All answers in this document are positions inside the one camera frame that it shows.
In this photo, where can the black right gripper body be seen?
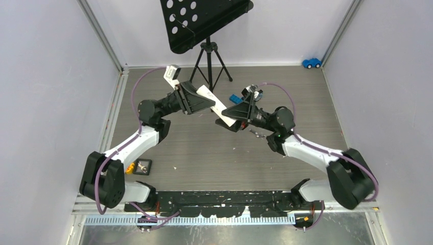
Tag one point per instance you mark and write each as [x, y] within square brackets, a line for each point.
[251, 115]

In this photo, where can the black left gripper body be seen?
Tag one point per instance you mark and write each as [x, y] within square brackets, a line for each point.
[185, 101]

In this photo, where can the white remote control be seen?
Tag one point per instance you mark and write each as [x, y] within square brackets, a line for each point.
[216, 104]

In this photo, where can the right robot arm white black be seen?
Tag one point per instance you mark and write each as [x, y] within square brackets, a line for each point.
[349, 179]

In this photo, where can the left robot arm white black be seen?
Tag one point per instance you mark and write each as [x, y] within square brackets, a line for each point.
[104, 175]

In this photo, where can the blue toy brick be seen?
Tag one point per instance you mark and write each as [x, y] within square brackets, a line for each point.
[235, 99]

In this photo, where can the black music stand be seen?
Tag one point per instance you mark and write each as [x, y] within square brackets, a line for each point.
[191, 23]

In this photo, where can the blue toy car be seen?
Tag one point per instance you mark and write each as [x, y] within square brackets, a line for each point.
[312, 63]

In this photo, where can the yellow orange toy block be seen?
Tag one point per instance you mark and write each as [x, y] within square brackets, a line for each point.
[130, 169]

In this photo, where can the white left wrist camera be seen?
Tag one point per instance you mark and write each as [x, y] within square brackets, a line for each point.
[171, 75]

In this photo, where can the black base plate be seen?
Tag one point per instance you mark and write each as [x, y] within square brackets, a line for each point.
[224, 204]

